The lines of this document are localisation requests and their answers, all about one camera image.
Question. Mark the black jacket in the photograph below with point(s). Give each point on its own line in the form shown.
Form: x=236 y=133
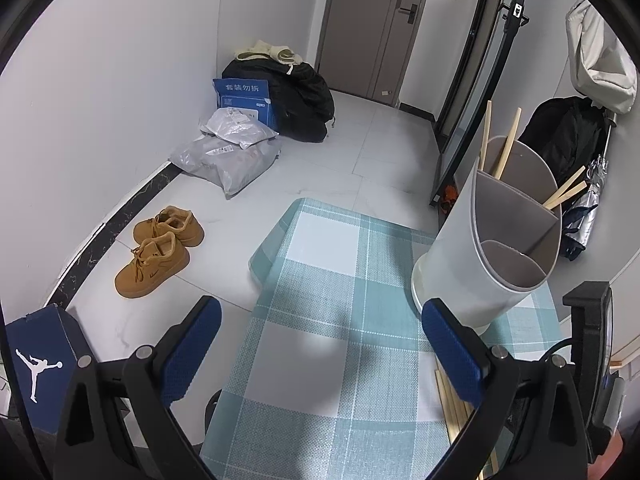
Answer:
x=560 y=135

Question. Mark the white plastic parcel bag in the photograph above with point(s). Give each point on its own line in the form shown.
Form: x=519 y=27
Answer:
x=240 y=127

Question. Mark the pile of wooden chopsticks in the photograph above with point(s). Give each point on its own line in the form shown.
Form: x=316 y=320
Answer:
x=452 y=417

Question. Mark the silver folding umbrella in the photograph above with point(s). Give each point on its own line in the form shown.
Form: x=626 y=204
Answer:
x=585 y=220

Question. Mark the beige cloth bag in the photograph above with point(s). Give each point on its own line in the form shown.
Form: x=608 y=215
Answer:
x=600 y=60

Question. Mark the teal checked tablecloth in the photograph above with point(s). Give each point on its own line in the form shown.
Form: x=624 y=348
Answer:
x=325 y=335

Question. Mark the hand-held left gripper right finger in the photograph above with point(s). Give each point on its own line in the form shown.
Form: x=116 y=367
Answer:
x=450 y=355

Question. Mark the black framed glass door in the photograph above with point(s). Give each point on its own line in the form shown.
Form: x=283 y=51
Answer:
x=480 y=60

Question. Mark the blue shoe box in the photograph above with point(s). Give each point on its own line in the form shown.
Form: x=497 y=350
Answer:
x=40 y=360

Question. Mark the blue cardboard box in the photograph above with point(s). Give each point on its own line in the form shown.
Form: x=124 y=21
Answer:
x=240 y=97

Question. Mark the grey plastic parcel bag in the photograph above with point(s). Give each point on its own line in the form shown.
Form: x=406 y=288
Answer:
x=225 y=165

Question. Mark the tan suede shoe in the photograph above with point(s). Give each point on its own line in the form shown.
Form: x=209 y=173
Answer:
x=150 y=270
x=175 y=222

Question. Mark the black bag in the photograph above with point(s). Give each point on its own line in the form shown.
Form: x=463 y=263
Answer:
x=300 y=105

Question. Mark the orange and black object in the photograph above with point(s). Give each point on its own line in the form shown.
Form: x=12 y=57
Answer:
x=448 y=196

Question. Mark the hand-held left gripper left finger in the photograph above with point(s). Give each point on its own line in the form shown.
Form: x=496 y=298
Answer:
x=192 y=355

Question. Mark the person's right hand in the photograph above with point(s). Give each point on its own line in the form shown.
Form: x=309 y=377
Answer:
x=610 y=457

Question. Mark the wooden chopstick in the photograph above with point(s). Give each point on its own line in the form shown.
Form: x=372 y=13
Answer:
x=570 y=195
x=510 y=140
x=486 y=135
x=565 y=185

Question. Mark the grey door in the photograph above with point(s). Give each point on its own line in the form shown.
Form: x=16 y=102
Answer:
x=360 y=35

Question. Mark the pale yellow cloth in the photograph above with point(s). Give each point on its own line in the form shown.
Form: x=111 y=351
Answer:
x=265 y=52

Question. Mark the white utensil holder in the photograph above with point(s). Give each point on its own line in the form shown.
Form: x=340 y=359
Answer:
x=450 y=270

